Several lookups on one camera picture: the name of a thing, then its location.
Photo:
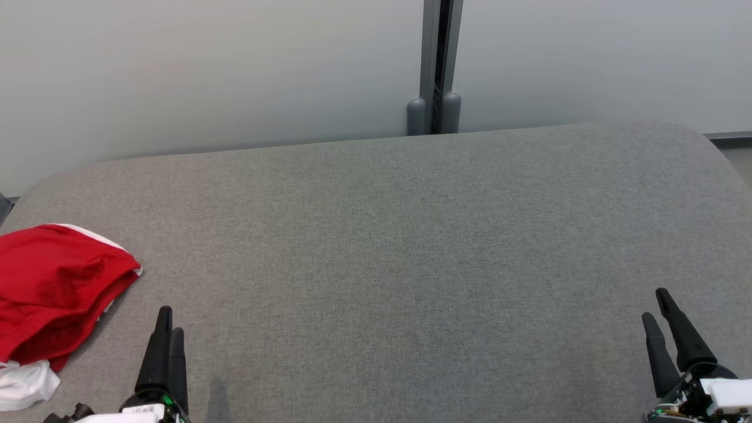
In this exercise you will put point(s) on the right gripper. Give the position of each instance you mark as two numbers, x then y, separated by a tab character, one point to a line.
717	396

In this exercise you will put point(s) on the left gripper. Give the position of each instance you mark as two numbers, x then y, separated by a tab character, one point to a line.
147	411

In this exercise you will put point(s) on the red shorts with white stripe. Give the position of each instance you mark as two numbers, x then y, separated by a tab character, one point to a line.
53	288

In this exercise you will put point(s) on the red and white jersey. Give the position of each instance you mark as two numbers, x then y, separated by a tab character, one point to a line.
23	385

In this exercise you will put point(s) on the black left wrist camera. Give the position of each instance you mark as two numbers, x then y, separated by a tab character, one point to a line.
73	413

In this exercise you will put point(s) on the grey metal frame leg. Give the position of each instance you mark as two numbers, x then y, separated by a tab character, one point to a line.
3	208

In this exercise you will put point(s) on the grey metal partition post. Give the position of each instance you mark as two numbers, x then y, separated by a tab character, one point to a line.
433	64

